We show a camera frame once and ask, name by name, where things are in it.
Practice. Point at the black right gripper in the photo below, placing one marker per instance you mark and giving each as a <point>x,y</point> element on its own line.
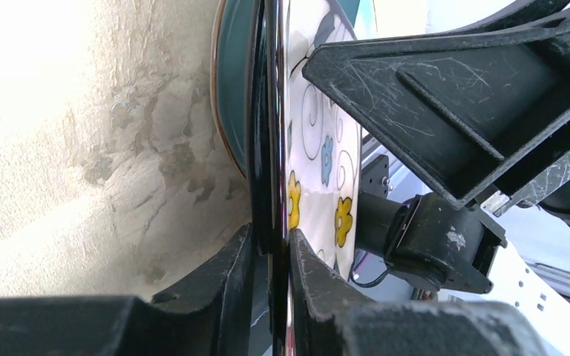
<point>481,113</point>

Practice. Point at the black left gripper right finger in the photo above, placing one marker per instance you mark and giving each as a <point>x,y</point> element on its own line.
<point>331,317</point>

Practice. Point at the square floral plate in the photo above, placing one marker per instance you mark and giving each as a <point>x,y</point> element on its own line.
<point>303,151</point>

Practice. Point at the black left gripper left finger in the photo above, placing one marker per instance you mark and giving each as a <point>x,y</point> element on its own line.
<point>208,312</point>

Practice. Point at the teal square plate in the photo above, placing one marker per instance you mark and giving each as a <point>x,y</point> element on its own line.
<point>230,48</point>

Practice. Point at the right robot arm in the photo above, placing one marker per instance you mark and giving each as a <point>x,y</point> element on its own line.
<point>439,246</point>

